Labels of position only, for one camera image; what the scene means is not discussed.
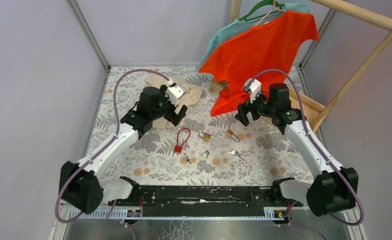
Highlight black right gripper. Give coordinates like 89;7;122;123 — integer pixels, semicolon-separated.
235;89;276;127

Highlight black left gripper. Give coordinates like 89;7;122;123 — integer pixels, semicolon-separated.
150;85;187;127

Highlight red cable lock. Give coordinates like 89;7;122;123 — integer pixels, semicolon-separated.
173;127;191;154

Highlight brass padlock with keys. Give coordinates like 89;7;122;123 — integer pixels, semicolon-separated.
226;130;240;143

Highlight silver keys of red lock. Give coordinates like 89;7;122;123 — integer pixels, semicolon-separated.
184;154;192;165

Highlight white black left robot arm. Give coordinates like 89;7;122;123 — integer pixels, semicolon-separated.
59;84;187;214

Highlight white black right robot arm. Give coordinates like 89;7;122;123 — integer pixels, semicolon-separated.
235;79;359;217

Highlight beige folded cloth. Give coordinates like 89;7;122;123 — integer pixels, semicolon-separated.
145;73;203;130

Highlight floral patterned table mat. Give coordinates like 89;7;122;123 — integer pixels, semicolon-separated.
100;66;313;186

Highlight orange t-shirt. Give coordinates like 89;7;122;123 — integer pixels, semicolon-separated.
199;10;319;117

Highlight wooden clothes rack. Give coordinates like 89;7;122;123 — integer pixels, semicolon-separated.
210;0;392;137

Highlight teal t-shirt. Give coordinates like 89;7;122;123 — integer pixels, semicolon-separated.
197;3;311;70

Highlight pink clothes hanger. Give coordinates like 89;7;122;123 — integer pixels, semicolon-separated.
255;0;286;26

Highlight green clothes hanger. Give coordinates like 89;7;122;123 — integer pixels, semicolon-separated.
238;0;285;22

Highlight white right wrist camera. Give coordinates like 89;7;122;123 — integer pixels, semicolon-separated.
242;78;262;104

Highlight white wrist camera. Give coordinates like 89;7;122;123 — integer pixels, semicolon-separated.
242;78;262;104
166;78;186;107

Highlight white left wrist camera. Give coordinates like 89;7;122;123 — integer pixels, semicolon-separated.
166;78;186;107

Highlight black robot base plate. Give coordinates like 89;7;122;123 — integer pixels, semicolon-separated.
108;180;293;211

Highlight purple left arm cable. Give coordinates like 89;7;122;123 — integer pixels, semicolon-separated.
54;68;175;224

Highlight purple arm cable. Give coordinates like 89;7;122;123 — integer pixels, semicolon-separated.
54;68;175;224
248;68;366;227

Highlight white slotted cable duct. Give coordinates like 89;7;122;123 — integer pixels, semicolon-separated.
68;206;292;221

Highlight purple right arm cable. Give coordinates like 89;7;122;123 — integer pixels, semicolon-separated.
248;68;366;227

